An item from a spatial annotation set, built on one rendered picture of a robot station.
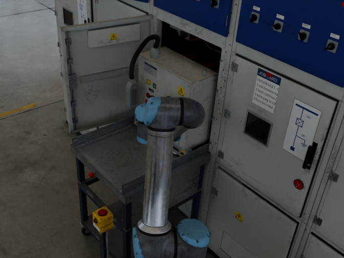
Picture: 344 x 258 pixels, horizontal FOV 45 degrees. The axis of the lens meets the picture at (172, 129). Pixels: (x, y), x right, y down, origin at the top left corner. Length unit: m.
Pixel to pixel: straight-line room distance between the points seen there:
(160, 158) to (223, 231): 1.34
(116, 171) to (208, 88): 0.74
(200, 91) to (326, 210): 0.94
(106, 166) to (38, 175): 1.42
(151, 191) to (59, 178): 2.15
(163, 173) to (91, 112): 1.27
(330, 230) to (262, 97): 0.76
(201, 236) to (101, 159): 1.00
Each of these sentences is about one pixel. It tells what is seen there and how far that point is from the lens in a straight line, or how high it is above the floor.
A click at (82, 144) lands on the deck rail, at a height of 0.85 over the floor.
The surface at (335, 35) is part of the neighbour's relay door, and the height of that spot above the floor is 1.86.
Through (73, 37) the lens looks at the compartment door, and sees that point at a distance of 2.61.
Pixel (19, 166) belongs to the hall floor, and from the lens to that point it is 4.03.
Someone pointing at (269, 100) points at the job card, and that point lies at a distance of 2.20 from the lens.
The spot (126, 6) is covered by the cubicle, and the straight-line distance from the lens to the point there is 2.98.
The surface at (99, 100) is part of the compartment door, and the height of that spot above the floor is 1.03.
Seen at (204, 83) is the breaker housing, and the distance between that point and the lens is 2.42.
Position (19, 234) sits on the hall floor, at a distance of 3.41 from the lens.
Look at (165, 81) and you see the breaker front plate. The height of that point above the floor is 1.31.
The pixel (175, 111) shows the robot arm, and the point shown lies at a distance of 1.64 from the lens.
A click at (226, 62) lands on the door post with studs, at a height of 1.50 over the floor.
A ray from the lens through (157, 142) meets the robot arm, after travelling 1.67.
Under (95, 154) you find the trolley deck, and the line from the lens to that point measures 2.66.
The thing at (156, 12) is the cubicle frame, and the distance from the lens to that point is 2.75.
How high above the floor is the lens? 2.45
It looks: 34 degrees down
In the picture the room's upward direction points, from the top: 4 degrees clockwise
